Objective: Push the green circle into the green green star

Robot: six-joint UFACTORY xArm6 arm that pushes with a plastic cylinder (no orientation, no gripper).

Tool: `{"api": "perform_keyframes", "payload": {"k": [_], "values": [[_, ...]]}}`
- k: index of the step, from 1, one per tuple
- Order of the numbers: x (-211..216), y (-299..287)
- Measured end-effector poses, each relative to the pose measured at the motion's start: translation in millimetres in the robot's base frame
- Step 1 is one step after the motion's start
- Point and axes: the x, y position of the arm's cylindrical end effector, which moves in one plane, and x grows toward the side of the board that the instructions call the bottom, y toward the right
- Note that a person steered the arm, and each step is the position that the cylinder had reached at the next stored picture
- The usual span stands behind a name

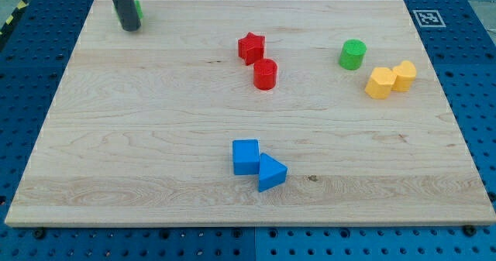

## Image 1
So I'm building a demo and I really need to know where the red star block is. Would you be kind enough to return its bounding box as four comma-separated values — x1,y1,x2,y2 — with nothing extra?
238,32,265,66

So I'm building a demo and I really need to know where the yellow heart block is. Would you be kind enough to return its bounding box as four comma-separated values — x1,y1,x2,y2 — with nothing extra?
392,60,417,92

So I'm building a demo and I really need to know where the green star block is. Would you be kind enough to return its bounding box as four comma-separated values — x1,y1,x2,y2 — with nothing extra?
115,0,143,20

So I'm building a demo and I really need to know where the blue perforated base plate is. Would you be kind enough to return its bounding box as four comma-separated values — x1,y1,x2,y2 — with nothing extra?
1,0,495,260

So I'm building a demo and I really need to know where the blue triangle block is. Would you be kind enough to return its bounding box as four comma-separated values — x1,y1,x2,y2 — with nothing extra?
258,153,288,192

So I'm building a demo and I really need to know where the red cylinder block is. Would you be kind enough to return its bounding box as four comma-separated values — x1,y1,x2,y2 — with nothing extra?
253,58,277,91

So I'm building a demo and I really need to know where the green cylinder block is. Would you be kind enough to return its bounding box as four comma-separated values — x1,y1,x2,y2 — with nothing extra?
339,39,367,70

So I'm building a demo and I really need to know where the yellow pentagon block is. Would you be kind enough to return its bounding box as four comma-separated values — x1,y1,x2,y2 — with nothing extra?
364,67,397,99

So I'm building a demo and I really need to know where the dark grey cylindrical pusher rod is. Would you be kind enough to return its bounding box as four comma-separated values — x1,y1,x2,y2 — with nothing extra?
112,0,141,32

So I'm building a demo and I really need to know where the light wooden board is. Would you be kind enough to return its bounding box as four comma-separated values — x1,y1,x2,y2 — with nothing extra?
5,0,495,228

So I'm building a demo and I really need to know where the blue cube block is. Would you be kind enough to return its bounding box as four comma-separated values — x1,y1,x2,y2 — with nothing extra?
232,139,260,175

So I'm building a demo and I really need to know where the white fiducial marker tag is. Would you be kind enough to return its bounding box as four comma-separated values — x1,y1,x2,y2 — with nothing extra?
413,9,446,28

